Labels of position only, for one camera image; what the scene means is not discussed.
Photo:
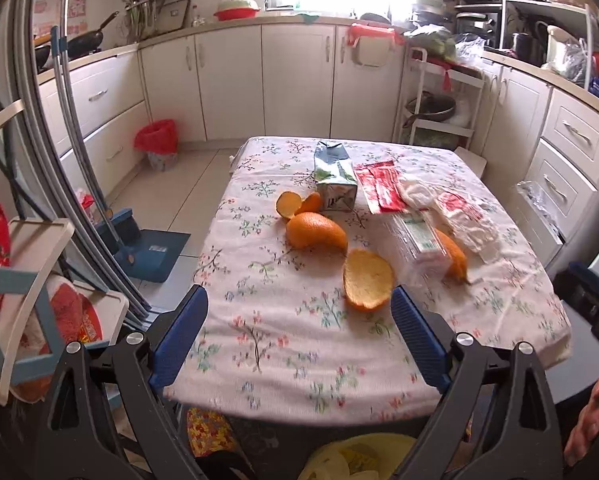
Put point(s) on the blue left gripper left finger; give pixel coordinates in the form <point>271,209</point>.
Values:
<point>172,334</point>

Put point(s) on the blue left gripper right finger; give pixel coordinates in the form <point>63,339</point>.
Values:
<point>429,354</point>

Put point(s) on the long orange peel with stem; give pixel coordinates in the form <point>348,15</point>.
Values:
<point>457,269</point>

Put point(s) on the large orange peel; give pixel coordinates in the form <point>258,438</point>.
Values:
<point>312,230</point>

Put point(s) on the red lined trash bin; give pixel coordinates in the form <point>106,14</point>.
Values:
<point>159,142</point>

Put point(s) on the white rolling kitchen cart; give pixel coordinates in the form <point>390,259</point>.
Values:
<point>438,102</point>

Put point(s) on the white kitchen base cabinets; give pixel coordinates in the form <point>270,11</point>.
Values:
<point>538,132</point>

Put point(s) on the person's right hand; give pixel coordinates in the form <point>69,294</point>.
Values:
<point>585,431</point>

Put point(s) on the cupped orange peel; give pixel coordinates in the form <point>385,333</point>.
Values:
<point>368,280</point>

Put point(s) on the blue dustpan with brush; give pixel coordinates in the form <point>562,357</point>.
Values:
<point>147,255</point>

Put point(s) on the clear plastic package green label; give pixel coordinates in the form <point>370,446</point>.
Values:
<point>411,246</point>

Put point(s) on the white plastic bag red print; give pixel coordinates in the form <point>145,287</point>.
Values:
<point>460,214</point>

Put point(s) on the yellow plastic basin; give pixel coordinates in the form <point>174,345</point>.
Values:
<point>370,456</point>

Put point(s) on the beige blue shoe rack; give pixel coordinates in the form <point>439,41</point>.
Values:
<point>38,307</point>

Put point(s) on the floral tablecloth table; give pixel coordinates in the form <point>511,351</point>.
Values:
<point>298,326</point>

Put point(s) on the red snack wrapper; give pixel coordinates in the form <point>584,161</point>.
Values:
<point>378,182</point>

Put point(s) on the small orange peel pieces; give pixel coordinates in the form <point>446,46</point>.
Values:
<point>289,204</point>

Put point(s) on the white step stool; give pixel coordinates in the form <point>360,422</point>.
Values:
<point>475,162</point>

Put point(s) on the white electric kettle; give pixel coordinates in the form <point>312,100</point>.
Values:
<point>562,51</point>

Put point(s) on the white metal counter shelf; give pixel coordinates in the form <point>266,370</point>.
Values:
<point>537,15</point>

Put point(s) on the red bag on cabinet door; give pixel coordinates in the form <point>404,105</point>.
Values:
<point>372,45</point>

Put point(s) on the black frying pan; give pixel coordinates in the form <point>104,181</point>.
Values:
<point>79,46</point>

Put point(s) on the red bowl with lid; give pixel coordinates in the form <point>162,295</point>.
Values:
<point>228,10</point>

